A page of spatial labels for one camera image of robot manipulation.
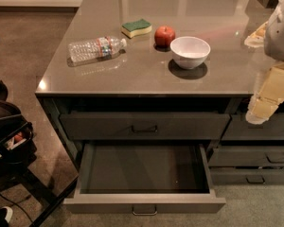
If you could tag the top right grey drawer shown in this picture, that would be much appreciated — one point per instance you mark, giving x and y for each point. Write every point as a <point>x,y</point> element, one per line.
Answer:
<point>240,129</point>

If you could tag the clear plastic water bottle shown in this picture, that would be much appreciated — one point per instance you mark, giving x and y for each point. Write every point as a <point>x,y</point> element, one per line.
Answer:
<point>102,47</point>

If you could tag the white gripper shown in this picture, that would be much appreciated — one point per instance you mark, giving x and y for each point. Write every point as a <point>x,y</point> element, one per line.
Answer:
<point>280,35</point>

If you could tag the open middle grey drawer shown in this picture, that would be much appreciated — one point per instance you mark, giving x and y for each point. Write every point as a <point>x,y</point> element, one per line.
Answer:
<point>144,179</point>

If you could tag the black white shoe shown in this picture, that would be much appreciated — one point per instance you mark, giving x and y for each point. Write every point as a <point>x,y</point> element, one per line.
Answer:
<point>5,216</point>

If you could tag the green yellow sponge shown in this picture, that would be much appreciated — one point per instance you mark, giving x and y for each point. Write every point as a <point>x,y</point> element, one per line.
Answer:
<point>136,28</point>

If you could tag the white bowl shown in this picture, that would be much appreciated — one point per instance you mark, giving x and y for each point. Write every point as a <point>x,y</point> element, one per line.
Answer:
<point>189,52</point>

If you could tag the top left grey drawer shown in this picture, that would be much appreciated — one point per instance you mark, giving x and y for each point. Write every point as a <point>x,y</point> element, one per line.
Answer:
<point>140,126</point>

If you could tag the black cart with items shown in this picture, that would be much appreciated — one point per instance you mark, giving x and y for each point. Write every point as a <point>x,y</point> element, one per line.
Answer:
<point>16,149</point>

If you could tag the bottom right grey drawer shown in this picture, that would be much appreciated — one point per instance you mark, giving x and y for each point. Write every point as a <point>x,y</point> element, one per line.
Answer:
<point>247,176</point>

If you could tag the middle right grey drawer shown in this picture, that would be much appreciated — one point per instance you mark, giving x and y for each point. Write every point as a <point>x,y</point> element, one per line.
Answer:
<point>247,156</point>

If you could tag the red apple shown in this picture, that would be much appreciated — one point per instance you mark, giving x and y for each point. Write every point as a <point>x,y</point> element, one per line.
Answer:
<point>164,35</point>

